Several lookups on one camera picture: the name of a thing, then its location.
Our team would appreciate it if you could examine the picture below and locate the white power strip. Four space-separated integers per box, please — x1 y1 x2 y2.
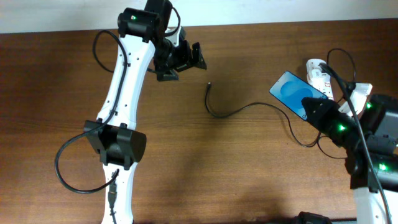
306 58 334 100

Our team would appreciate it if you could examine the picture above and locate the blue Galaxy smartphone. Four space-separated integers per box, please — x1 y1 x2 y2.
269 71 327 121

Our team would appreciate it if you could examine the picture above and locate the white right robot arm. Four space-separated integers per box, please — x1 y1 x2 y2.
302 95 397 223

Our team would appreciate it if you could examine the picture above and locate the white USB charger adapter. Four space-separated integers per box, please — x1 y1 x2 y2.
307 69 330 85

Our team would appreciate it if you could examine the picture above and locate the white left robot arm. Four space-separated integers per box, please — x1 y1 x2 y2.
84 1 207 223

